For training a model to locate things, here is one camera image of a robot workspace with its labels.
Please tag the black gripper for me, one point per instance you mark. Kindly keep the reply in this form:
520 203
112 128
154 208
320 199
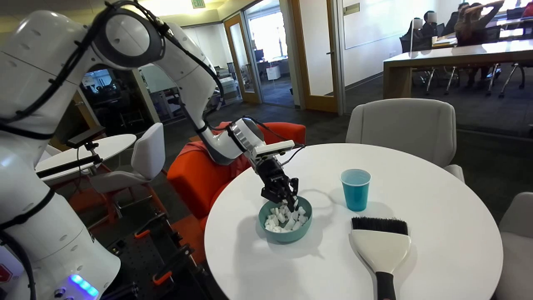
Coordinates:
277 186

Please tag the teal green bowl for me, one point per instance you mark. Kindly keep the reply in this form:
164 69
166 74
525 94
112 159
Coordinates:
292 236

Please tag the light blue plastic cup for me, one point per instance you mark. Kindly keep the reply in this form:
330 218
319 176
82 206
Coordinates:
355 186

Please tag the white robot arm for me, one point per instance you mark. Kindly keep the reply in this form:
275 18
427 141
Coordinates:
47 251

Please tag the white foam pieces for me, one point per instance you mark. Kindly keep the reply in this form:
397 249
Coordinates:
285 221

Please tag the orange armchair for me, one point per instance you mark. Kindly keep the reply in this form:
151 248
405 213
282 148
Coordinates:
199 181

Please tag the white brush with black bristles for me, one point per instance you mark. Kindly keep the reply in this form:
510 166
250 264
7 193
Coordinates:
382 244

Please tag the white chair at left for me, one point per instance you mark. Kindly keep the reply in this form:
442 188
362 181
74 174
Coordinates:
147 163

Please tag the grey chair behind table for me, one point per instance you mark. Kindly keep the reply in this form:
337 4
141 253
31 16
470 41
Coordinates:
422 128

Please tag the long wooden table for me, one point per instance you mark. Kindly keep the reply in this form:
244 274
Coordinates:
397 71

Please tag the small white side table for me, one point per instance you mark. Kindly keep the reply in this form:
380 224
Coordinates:
74 161

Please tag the grey chair at right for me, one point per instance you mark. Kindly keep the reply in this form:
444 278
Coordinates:
517 234

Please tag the seated person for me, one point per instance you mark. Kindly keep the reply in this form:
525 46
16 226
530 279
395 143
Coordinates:
470 28

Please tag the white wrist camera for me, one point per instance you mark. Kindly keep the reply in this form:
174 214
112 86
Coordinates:
255 144

